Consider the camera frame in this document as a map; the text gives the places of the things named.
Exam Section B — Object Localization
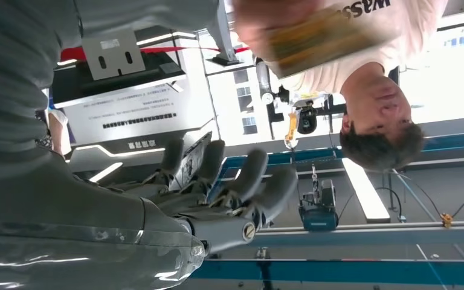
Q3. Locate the grey kiosk stand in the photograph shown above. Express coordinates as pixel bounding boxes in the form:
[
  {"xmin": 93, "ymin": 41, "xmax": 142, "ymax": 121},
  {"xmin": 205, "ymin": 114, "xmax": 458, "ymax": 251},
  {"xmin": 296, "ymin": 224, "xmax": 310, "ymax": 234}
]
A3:
[{"xmin": 74, "ymin": 0, "xmax": 222, "ymax": 82}]

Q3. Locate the yellow hoist hook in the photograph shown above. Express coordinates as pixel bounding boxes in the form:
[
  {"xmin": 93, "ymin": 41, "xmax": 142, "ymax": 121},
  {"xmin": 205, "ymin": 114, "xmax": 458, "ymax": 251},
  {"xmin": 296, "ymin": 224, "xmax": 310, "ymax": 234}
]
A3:
[{"xmin": 283, "ymin": 111, "xmax": 300, "ymax": 151}]

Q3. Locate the standing person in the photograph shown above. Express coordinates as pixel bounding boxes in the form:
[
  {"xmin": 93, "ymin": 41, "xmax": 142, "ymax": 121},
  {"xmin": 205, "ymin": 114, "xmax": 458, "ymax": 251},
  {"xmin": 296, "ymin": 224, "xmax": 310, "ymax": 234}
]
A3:
[{"xmin": 36, "ymin": 109, "xmax": 74, "ymax": 158}]

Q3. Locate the teal overhead hoist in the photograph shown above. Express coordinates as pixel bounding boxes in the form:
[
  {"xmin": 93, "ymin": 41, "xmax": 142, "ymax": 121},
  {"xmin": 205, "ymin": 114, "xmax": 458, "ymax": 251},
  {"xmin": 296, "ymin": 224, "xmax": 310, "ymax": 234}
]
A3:
[{"xmin": 297, "ymin": 164, "xmax": 340, "ymax": 233}]

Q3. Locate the long ceiling light panel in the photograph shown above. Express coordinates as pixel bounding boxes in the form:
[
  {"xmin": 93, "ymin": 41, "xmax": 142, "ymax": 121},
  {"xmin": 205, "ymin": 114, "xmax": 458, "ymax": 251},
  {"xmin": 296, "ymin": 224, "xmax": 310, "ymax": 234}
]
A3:
[{"xmin": 341, "ymin": 157, "xmax": 392, "ymax": 225}]

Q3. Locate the black round overhead device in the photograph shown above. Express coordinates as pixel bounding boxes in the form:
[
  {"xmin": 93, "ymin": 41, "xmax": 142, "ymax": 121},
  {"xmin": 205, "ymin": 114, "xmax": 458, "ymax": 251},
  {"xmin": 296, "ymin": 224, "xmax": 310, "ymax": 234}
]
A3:
[{"xmin": 295, "ymin": 101, "xmax": 319, "ymax": 136}]

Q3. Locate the blue overhead beam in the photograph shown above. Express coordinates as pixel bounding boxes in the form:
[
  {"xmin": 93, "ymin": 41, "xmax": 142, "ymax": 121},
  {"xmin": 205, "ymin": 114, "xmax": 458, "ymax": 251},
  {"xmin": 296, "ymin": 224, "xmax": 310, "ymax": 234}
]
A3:
[{"xmin": 191, "ymin": 259, "xmax": 464, "ymax": 288}]

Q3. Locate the grey overhead rail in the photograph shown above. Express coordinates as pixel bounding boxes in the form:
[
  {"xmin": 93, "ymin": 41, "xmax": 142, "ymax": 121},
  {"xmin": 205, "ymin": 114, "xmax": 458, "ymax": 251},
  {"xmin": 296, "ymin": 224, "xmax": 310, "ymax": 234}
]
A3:
[{"xmin": 251, "ymin": 220, "xmax": 464, "ymax": 248}]

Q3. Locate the seated person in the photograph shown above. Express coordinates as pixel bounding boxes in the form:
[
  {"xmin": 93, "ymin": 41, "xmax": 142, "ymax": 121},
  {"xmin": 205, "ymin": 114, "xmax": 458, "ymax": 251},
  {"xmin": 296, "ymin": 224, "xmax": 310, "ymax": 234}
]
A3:
[{"xmin": 231, "ymin": 0, "xmax": 450, "ymax": 173}]

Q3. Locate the white display counter with text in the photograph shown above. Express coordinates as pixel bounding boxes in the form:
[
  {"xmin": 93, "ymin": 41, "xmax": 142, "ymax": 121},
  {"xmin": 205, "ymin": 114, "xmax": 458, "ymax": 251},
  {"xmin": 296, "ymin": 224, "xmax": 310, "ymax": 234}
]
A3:
[{"xmin": 50, "ymin": 37, "xmax": 222, "ymax": 185}]

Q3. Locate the red barrier belt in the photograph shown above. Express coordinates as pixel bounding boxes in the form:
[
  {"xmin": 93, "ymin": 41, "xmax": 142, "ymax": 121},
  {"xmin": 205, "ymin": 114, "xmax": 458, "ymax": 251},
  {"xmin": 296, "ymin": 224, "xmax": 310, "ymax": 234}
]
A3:
[{"xmin": 59, "ymin": 45, "xmax": 252, "ymax": 63}]

